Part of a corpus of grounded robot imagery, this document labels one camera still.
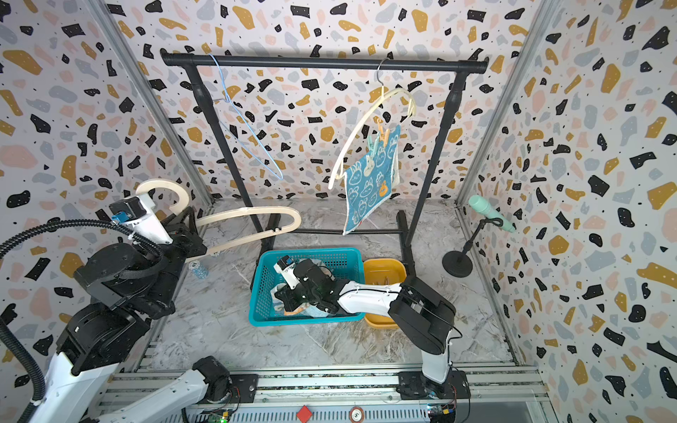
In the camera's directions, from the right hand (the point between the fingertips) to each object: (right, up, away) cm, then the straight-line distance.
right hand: (279, 296), depth 80 cm
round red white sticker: (+23, -29, -10) cm, 38 cm away
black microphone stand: (+63, +7, +20) cm, 66 cm away
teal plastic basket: (+19, +8, +17) cm, 27 cm away
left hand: (-9, +25, -27) cm, 38 cm away
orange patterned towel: (+7, -2, -7) cm, 10 cm away
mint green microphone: (+60, +27, -5) cm, 65 cm away
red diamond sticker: (+9, -29, -10) cm, 32 cm away
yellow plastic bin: (+33, +5, +15) cm, 37 cm away
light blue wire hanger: (-12, +44, +35) cm, 58 cm away
